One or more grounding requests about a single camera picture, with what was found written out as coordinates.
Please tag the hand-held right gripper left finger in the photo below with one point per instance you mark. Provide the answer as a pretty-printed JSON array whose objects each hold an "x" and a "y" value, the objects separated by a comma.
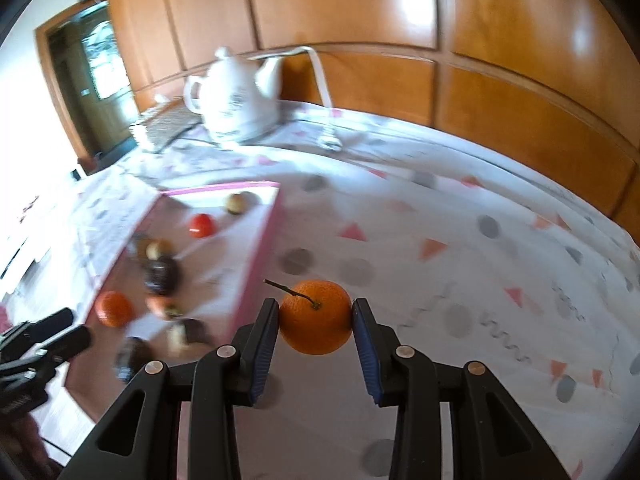
[{"x": 265, "y": 360}]

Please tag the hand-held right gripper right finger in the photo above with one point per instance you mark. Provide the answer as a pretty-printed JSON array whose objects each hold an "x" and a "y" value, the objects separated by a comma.
[{"x": 367, "y": 365}]

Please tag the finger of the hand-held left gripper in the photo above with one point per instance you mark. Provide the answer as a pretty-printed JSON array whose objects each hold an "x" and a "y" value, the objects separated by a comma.
[
  {"x": 50, "y": 324},
  {"x": 67, "y": 344}
]

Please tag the round orange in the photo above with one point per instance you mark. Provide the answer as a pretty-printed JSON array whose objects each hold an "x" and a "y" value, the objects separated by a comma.
[{"x": 114, "y": 308}]

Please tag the orange with long stem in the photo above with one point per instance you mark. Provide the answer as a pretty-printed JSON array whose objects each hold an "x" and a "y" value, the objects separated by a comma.
[{"x": 315, "y": 320}]

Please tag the pink shallow tray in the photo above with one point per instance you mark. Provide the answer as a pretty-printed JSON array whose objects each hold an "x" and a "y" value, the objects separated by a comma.
[{"x": 220, "y": 270}]

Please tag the orange carrot piece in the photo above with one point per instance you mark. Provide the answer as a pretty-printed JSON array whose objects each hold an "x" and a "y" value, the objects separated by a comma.
[{"x": 162, "y": 306}]

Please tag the dark passion fruit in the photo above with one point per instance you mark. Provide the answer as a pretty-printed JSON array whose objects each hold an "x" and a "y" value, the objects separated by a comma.
[{"x": 161, "y": 275}]

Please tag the small red tomato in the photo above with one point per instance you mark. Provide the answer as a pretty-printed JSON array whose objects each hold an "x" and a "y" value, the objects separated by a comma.
[{"x": 201, "y": 225}]

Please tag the small yellow-green fruit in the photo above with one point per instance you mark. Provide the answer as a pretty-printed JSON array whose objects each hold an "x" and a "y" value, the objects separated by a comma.
[{"x": 235, "y": 203}]

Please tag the white patterned tablecloth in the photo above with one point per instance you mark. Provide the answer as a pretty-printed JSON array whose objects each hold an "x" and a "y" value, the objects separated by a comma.
[{"x": 450, "y": 260}]

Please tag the silver kettle base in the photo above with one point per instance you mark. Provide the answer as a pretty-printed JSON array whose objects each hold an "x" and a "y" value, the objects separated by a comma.
[{"x": 235, "y": 138}]

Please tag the ornate silver tissue box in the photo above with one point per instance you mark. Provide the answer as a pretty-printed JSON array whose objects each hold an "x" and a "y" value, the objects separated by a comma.
[{"x": 162, "y": 127}]

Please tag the white ceramic electric kettle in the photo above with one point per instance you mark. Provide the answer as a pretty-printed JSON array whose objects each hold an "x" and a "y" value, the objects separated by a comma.
[{"x": 235, "y": 100}]

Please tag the wooden door with glass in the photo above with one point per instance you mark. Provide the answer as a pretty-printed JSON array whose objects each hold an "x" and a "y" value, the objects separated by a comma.
[{"x": 100, "y": 60}]

